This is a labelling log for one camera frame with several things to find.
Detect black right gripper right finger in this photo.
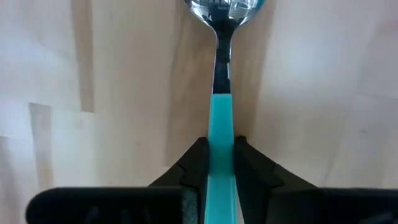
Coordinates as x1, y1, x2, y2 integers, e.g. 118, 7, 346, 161
233, 136, 398, 224

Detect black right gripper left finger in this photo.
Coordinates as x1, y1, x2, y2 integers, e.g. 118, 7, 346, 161
26, 136, 210, 224

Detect teal-handled silver spoon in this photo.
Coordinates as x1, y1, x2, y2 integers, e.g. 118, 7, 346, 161
183, 0, 265, 224

